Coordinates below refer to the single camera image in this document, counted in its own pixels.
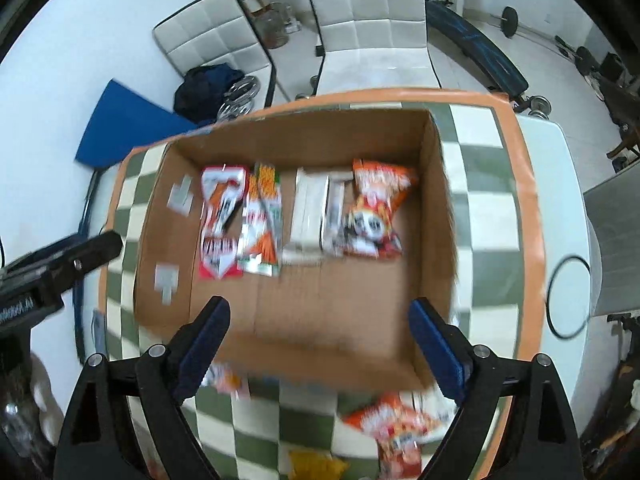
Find orange panda snack bag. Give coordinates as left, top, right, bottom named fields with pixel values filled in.
left=342, top=393, right=450, bottom=479

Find orange lollipop in wrapper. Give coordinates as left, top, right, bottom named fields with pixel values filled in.
left=201, top=362, right=250, bottom=399

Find green white checkered mat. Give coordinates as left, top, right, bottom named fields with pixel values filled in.
left=100, top=89, right=544, bottom=479

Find blue foam mat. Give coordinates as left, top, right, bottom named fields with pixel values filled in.
left=75, top=79, right=195, bottom=169

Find yellow snack packet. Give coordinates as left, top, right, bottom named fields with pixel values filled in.
left=288, top=451, right=349, bottom=480

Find large red white snack bag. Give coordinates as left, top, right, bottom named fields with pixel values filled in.
left=198, top=165, right=248, bottom=281

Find orange green snack bag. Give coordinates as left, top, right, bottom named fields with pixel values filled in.
left=236, top=162, right=283, bottom=278

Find dark blue clothing pile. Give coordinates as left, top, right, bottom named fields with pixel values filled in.
left=174, top=63, right=245, bottom=124

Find orange panda bag in box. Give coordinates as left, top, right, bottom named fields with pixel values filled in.
left=336, top=159, right=419, bottom=259

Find silver chest expander springs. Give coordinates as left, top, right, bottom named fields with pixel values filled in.
left=217, top=76, right=262, bottom=122

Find white boxed snack pack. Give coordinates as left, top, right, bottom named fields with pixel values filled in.
left=282, top=168, right=354, bottom=266

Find cardboard box with blue print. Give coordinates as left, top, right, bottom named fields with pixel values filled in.
left=132, top=105, right=456, bottom=391

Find left white padded chair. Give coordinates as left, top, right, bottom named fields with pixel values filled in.
left=152, top=0, right=277, bottom=108

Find white padded chair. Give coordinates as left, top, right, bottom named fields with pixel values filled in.
left=152, top=0, right=277, bottom=108
left=310, top=0, right=440, bottom=94

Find black weight bench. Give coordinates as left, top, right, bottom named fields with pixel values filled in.
left=425, top=0, right=528, bottom=105

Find right white padded chair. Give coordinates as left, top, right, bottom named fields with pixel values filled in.
left=310, top=0, right=440, bottom=94

